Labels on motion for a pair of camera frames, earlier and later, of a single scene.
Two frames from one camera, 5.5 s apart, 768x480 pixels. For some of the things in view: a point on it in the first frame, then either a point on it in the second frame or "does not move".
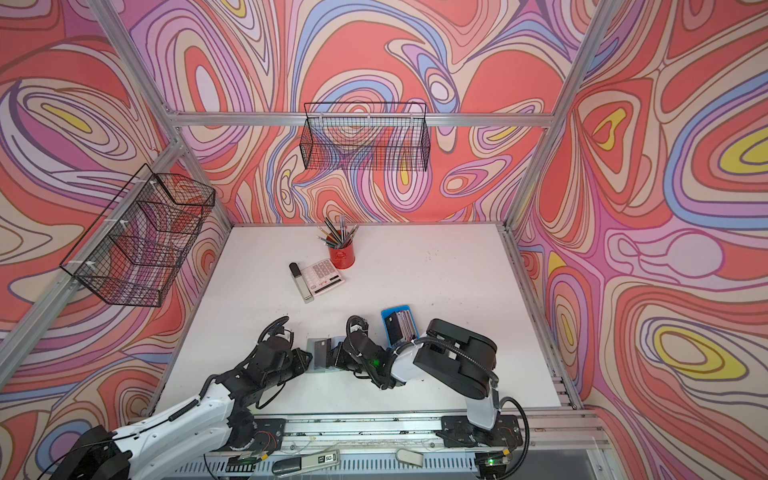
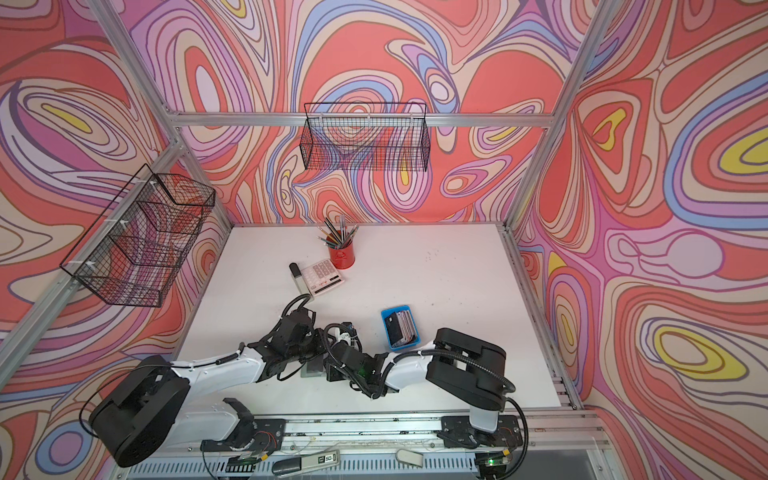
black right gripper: x=340 y=361 to x=333 y=373
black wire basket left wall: x=131 y=253 does not move
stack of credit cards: x=400 y=327 does not move
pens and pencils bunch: x=337 y=239 does not move
